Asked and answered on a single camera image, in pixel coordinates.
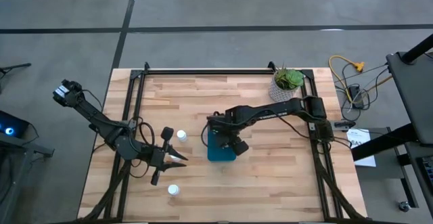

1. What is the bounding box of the black aluminium rig frame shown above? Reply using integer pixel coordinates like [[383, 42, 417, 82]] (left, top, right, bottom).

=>
[[76, 61, 369, 224]]

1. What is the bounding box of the black bracket plate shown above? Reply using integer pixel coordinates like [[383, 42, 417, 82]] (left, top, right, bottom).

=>
[[333, 120, 357, 131]]

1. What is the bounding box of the black cart table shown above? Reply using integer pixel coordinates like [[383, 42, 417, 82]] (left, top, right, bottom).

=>
[[350, 32, 433, 215]]

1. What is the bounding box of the black computer blue light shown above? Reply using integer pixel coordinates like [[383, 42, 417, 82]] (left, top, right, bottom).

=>
[[0, 110, 30, 139]]

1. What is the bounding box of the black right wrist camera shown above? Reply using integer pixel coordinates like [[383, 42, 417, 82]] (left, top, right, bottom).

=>
[[231, 136, 250, 156]]

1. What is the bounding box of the grey metal stand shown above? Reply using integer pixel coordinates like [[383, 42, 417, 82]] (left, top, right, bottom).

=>
[[0, 132, 55, 224]]

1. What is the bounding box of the spiky green grass plant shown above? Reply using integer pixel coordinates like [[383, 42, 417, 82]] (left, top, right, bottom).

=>
[[273, 63, 289, 88]]

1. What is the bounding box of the black power cable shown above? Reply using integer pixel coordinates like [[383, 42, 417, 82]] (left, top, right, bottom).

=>
[[336, 61, 390, 122]]

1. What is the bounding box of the black power strip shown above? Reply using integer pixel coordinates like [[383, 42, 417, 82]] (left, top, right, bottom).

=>
[[348, 84, 365, 110]]

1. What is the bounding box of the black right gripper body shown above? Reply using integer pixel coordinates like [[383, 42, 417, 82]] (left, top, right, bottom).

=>
[[206, 112, 243, 148]]

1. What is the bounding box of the green rosette succulent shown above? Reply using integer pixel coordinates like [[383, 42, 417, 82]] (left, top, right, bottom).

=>
[[286, 68, 304, 90]]

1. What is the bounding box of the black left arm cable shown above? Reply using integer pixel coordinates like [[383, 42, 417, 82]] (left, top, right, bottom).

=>
[[128, 115, 156, 179]]

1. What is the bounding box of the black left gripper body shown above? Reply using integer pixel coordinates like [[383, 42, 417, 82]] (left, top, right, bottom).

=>
[[145, 128, 175, 185]]

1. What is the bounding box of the blue plastic basket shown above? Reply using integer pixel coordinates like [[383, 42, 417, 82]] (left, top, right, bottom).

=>
[[206, 129, 237, 162]]

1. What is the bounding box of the black tripod leg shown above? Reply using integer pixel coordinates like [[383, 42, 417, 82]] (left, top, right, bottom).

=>
[[0, 62, 32, 76]]

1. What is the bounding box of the white paper sheet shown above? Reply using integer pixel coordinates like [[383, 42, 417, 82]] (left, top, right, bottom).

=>
[[345, 128, 377, 168]]

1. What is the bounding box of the yellow extension cable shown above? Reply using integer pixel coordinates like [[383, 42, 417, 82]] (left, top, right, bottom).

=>
[[328, 54, 395, 105]]

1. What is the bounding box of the triangle patterned plant pot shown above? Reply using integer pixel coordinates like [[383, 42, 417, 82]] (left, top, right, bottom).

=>
[[269, 76, 300, 103]]

